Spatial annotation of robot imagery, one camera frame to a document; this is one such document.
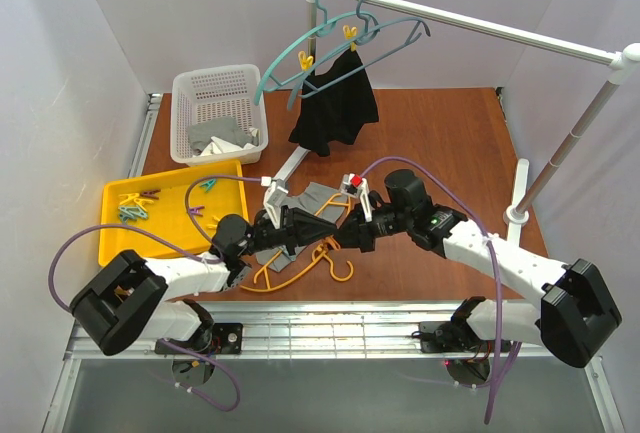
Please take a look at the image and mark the grey-blue hanger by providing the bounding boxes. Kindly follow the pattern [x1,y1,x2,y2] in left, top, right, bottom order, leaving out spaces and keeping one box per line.
[261,0,431,110]

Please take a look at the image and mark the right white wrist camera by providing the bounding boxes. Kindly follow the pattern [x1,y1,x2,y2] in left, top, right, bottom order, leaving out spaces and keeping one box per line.
[339,173,373,223]

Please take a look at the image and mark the yellow clothespin in tray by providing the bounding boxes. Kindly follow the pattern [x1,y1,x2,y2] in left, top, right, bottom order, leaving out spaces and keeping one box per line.
[206,215,221,230]

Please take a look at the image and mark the teal clothespin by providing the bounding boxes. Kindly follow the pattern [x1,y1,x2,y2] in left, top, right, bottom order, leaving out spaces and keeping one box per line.
[118,193,154,224]
[199,178,217,193]

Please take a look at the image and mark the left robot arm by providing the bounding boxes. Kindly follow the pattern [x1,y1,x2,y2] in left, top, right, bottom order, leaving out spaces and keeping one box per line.
[70,207,337,356]

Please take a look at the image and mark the aluminium rail frame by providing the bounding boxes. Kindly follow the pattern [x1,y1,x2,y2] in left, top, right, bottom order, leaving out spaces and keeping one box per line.
[42,92,626,433]

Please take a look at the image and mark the yellow clothespin right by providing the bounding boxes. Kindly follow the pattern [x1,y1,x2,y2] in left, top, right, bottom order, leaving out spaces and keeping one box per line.
[342,25,358,52]

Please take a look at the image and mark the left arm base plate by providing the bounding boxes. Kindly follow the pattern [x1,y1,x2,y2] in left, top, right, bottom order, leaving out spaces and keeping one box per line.
[154,322,244,355]

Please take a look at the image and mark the purple clothespin lower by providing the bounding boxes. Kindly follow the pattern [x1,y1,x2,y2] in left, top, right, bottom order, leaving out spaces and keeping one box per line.
[187,205,205,217]

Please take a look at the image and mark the grey underwear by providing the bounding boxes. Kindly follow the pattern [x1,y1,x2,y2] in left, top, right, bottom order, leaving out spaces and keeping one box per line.
[256,182,347,272]

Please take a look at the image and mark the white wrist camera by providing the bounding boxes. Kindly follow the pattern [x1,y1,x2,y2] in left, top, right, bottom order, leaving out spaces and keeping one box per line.
[260,176,288,229]
[339,173,373,223]

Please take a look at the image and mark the yellow tray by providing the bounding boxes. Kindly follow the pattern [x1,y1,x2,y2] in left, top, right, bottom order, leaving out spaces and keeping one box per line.
[97,161,250,268]

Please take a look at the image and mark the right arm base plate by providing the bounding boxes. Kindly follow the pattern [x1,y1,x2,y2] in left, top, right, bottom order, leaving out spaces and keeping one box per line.
[411,320,495,354]

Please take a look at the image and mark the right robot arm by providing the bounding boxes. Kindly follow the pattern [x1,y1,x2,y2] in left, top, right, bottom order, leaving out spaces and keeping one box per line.
[335,169,622,368]

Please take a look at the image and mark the purple clothespin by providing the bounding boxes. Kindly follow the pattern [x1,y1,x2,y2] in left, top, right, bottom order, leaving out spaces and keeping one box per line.
[139,189,160,200]
[187,205,205,217]

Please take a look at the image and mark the white cloth in basket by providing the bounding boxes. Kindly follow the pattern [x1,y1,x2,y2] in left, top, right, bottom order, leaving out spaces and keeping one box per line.
[191,128,261,157]

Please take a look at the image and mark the yellow hanger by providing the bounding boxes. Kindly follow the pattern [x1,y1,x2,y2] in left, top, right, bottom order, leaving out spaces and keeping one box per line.
[241,193,355,294]

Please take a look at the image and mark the white laundry basket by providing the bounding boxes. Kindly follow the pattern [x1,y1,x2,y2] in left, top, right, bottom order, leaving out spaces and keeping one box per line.
[170,64,268,166]

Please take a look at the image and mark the yellow clothespin left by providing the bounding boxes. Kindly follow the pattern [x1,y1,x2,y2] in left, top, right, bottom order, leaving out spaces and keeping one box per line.
[298,51,315,72]

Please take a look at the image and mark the white clothes rack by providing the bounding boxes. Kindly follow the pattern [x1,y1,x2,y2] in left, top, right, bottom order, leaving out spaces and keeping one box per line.
[269,0,640,282]

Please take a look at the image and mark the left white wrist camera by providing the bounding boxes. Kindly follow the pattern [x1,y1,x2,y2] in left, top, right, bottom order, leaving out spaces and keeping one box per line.
[260,176,288,229]

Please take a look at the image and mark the teal hanger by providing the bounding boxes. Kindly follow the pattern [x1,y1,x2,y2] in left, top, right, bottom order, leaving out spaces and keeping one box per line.
[253,0,379,105]

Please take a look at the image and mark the black underwear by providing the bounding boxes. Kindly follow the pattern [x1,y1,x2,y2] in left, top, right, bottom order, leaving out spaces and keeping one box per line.
[289,69,379,157]

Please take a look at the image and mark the dark grey cloth in basket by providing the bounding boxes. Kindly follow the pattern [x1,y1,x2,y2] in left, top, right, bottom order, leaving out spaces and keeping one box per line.
[187,117,242,149]

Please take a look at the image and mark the teal clothespin left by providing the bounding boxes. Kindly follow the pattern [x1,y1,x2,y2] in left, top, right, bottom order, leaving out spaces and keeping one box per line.
[118,193,154,224]

